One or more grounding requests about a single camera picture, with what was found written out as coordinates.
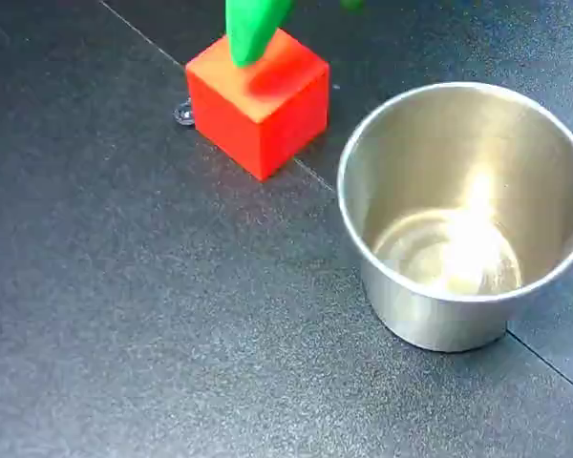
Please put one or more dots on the black table mat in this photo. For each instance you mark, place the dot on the black table mat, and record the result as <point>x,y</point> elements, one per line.
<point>124,286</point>

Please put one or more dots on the stainless steel cup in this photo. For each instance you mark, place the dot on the stainless steel cup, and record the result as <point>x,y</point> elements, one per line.
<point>410,315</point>

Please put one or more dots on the black screwed joining plate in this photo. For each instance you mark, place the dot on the black screwed joining plate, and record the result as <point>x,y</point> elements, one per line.
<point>184,113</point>

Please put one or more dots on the red cube block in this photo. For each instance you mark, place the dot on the red cube block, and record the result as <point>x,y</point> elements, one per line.
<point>267,133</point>

